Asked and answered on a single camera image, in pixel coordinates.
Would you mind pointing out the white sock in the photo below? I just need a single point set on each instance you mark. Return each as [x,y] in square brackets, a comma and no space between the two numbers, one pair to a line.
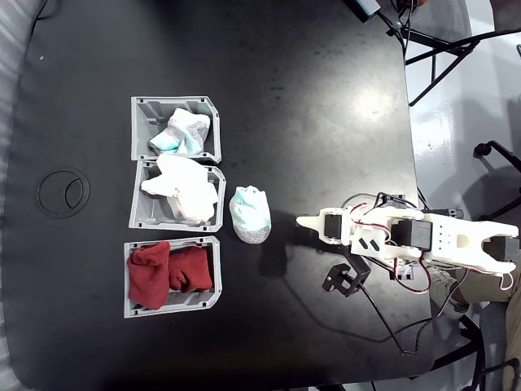
[183,187]

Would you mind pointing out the person's leg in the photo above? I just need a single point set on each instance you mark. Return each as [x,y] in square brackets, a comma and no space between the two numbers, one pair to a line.
[488,289]

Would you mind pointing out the grey power adapter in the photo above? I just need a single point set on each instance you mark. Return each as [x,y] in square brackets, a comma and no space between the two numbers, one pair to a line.
[364,7]

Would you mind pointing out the dark office chair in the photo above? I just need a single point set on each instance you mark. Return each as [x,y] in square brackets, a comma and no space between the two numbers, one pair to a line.
[492,338]

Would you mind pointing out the person's white shoe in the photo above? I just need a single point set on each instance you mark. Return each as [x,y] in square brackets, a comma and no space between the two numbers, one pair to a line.
[443,291]

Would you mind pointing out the large red sock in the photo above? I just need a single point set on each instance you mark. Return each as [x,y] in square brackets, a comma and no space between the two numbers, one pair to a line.
[148,273]

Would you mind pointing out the black table clamp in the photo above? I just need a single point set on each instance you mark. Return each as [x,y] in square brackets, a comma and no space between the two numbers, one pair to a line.
[447,213]

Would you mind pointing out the round black table grommet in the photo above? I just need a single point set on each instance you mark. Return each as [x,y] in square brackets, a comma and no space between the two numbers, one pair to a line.
[53,194]

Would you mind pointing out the teal and grey sock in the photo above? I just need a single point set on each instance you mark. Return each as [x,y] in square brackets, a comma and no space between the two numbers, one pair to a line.
[250,213]
[183,130]

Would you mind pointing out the black camera box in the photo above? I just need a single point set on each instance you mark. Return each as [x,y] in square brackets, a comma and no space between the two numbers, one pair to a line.
[346,279]

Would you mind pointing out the grey plastic bin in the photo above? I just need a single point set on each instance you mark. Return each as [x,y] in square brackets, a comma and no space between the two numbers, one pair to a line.
[142,212]
[191,301]
[140,126]

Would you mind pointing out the small red sock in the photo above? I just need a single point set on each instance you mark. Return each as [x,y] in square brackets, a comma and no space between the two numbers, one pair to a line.
[191,269]

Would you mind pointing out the black office chair base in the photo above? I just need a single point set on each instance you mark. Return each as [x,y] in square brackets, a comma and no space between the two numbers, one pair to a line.
[494,150]

